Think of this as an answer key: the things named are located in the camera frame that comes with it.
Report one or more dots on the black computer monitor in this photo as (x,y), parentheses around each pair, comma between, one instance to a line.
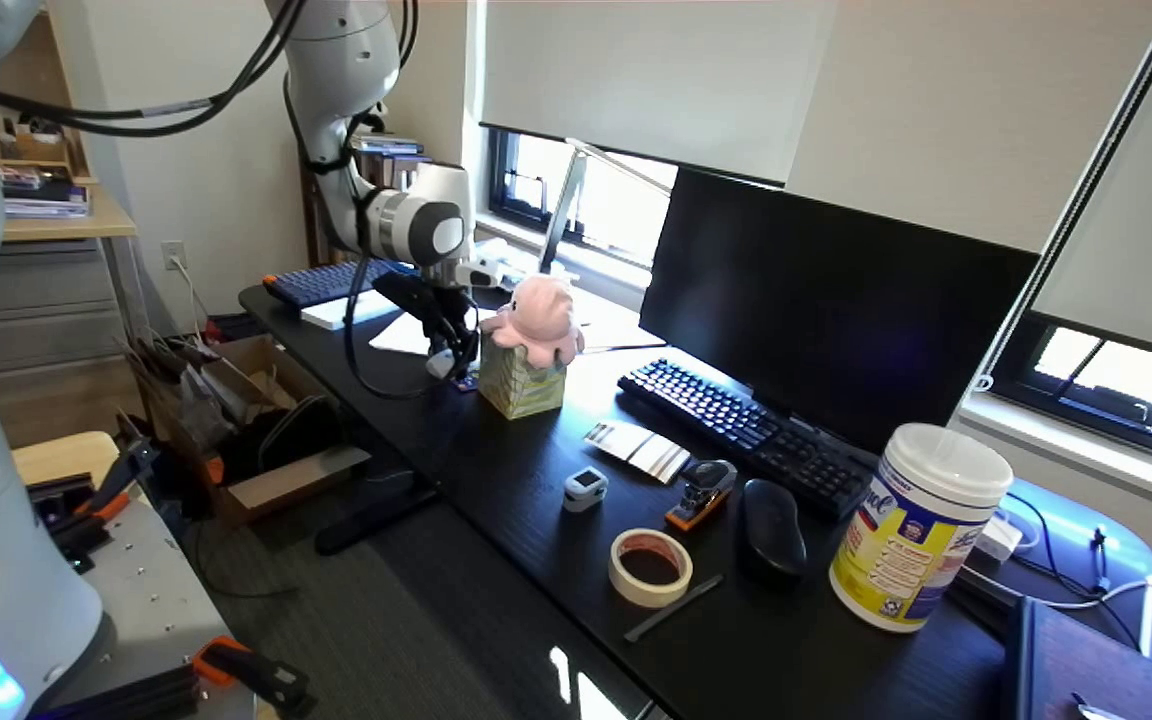
(842,318)

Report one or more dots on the black keyboard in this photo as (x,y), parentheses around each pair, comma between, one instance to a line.
(817,471)

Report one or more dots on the white wipes canister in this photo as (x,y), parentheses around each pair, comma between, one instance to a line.
(917,520)

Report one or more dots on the black orange stapler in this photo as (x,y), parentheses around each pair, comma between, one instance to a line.
(704,489)

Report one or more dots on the pink plush octopus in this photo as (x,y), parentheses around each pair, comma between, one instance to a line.
(538,325)

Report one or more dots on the white remote card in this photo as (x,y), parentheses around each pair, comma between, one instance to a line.
(641,448)

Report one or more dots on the small blue white device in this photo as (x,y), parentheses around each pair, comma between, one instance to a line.
(586,489)

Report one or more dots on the cardboard box of tools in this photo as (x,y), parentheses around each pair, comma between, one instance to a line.
(247,416)

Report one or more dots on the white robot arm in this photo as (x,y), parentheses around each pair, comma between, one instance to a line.
(342,64)

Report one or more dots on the stack of blue papers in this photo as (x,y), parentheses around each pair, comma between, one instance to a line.
(322,296)

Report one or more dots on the yellow green cardboard box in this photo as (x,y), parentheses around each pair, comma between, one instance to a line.
(514,387)

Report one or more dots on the black computer mouse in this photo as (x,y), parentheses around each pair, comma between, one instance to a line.
(769,535)

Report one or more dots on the white paper sheet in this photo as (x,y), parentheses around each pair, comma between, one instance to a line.
(401,332)

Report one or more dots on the black pen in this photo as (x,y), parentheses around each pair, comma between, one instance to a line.
(673,611)

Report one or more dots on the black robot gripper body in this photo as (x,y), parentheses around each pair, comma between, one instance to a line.
(440,318)

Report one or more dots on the white desk lamp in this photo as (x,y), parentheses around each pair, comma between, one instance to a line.
(532,182)

